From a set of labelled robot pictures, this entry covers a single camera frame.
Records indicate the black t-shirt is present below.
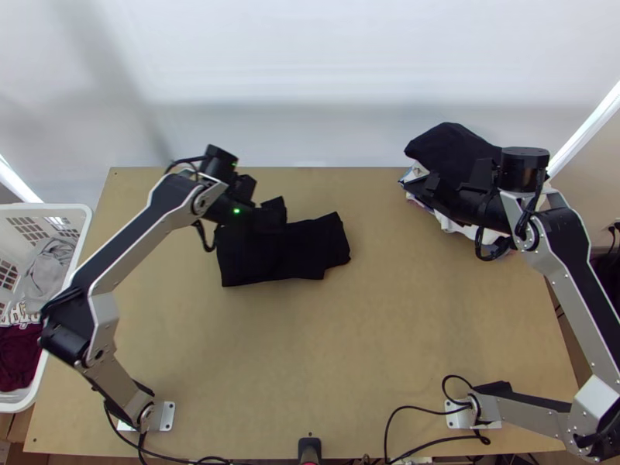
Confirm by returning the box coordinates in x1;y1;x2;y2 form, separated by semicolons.
214;210;353;289

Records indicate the pile of folded clothes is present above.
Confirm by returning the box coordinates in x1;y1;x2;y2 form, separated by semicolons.
398;121;553;259

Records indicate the white light tube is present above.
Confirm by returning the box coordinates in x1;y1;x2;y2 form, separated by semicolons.
546;79;620;181
0;153;46;205

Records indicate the white laundry basket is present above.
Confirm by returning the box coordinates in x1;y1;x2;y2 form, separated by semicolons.
0;202;94;414

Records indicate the heap of clothes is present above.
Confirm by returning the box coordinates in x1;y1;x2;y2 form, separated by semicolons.
0;231;81;394

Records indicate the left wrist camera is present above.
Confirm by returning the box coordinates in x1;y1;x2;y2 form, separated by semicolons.
233;174;258;202

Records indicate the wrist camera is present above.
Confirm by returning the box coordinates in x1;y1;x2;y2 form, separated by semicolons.
233;174;258;202
460;157;499;193

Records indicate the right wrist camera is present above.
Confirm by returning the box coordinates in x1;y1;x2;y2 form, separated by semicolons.
460;157;499;193

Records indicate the black cable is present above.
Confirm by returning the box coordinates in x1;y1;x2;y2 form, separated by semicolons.
474;192;545;263
384;374;491;465
195;219;218;254
102;401;229;465

